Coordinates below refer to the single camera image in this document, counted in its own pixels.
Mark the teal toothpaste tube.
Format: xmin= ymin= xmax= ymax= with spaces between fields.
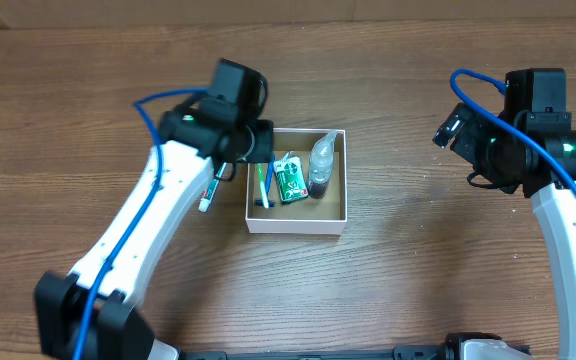
xmin=198 ymin=163 xmax=227 ymax=212

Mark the green white toothbrush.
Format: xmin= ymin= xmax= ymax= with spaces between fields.
xmin=256 ymin=163 xmax=270 ymax=209

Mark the blue disposable razor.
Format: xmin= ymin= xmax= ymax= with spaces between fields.
xmin=254 ymin=155 xmax=276 ymax=208

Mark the green soap packet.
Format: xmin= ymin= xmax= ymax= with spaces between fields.
xmin=273 ymin=153 xmax=308 ymax=204

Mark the clear bottle dark liquid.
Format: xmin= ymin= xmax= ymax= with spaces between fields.
xmin=308 ymin=130 xmax=337 ymax=199

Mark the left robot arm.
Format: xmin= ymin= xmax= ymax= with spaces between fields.
xmin=34 ymin=59 xmax=274 ymax=360

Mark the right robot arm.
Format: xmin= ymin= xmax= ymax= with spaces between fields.
xmin=433 ymin=68 xmax=576 ymax=359

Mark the white cardboard box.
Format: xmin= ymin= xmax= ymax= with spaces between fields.
xmin=245 ymin=128 xmax=348 ymax=236

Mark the blue right cable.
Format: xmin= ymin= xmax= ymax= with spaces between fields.
xmin=449 ymin=68 xmax=576 ymax=281

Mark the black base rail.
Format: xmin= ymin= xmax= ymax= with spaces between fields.
xmin=179 ymin=345 xmax=446 ymax=360

